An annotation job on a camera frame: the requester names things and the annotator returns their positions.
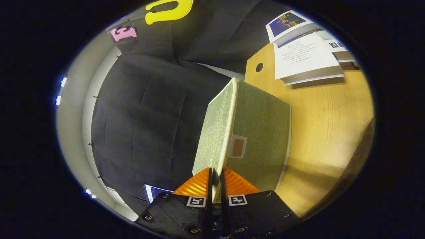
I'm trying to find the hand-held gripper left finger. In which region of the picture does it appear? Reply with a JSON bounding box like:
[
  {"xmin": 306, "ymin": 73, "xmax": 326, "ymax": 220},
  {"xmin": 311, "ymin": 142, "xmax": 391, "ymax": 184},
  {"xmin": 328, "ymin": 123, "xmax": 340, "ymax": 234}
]
[{"xmin": 134, "ymin": 167, "xmax": 213, "ymax": 239}]

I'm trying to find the small ceiling light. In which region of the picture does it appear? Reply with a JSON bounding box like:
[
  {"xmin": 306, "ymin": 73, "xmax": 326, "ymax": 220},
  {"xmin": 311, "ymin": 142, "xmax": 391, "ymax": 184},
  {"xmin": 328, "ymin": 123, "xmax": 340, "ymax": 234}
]
[{"xmin": 55, "ymin": 76, "xmax": 68, "ymax": 107}]

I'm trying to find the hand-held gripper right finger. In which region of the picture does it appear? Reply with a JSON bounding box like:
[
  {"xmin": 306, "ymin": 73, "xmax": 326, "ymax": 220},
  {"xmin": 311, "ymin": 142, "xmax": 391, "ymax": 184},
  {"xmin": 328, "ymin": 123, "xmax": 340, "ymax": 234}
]
[{"xmin": 220, "ymin": 166, "xmax": 301, "ymax": 239}]

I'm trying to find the book with night photo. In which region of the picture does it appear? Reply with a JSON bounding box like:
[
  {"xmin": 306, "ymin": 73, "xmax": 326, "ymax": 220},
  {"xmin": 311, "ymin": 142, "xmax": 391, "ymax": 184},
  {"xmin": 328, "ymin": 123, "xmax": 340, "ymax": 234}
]
[{"xmin": 266, "ymin": 10, "xmax": 314, "ymax": 45}]

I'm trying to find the blue white printed paper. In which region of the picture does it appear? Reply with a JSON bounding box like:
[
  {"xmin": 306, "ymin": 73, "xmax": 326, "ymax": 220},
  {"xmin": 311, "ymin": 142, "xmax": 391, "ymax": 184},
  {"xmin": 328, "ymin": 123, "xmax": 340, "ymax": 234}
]
[{"xmin": 143, "ymin": 183, "xmax": 174, "ymax": 203}]

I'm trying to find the white book with text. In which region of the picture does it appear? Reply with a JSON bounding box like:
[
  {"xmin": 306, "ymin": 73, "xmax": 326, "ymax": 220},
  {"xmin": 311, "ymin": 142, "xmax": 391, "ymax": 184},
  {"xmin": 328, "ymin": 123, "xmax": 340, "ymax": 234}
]
[{"xmin": 274, "ymin": 32, "xmax": 345, "ymax": 86}]

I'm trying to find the green fabric storage box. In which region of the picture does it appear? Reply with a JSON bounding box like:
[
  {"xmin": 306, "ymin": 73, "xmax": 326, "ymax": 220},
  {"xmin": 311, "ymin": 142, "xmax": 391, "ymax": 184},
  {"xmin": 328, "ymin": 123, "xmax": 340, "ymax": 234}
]
[{"xmin": 193, "ymin": 77, "xmax": 293, "ymax": 203}]

